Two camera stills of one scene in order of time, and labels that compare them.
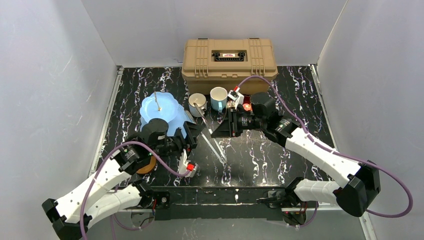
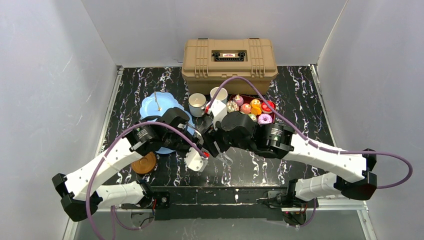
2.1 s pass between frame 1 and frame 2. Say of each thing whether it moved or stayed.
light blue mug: stayed
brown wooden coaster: stayed
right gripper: moved
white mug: stayed
